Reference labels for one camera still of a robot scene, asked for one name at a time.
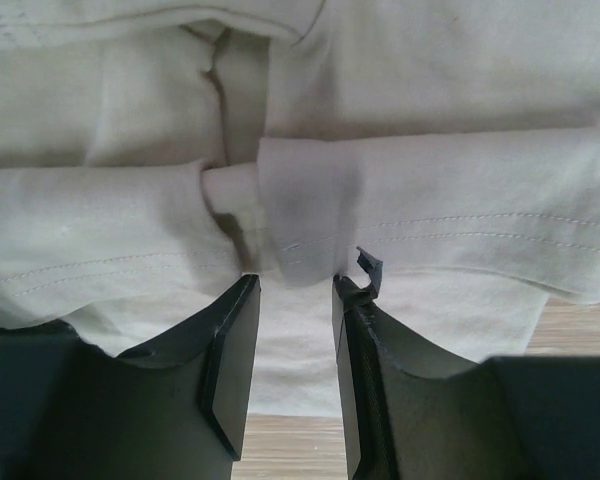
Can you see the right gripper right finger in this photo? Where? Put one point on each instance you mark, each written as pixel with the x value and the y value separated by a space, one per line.
pixel 413 410

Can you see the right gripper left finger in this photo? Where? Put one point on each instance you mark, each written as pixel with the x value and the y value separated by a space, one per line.
pixel 172 407

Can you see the beige t shirt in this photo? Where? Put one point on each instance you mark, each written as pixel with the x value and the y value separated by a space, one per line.
pixel 152 152

